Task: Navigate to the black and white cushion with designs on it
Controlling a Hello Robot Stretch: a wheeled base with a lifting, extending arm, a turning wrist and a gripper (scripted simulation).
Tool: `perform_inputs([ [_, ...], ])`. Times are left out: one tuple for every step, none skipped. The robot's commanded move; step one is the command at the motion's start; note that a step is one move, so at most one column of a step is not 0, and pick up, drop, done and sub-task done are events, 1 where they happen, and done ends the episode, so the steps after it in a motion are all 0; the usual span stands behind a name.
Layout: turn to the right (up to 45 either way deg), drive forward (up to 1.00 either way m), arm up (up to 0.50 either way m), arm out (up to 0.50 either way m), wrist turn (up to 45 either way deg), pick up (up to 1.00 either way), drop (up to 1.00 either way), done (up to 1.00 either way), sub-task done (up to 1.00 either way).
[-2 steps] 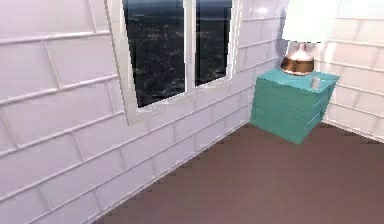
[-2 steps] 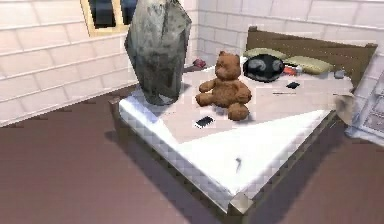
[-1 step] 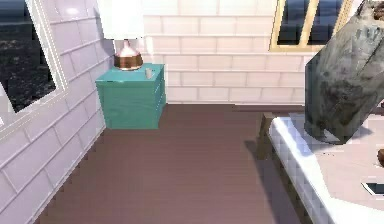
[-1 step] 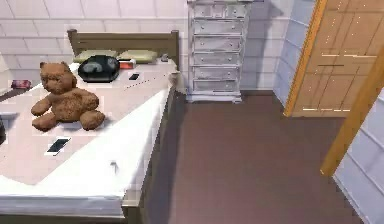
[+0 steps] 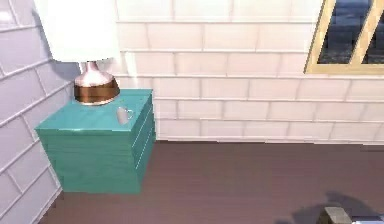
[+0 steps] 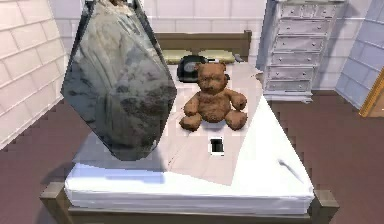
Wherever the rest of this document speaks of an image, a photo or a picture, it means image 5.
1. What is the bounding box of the white mug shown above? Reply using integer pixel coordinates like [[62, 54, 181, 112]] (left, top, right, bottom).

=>
[[116, 106, 135, 126]]

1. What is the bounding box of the teal bedside chest of drawers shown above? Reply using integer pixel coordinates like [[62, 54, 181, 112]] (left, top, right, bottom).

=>
[[34, 88, 157, 196]]

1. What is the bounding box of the white shade copper table lamp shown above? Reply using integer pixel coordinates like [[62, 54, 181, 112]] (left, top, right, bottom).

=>
[[32, 0, 122, 107]]

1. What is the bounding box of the yellow framed window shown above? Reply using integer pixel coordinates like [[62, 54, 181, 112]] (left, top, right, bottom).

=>
[[303, 0, 384, 76]]

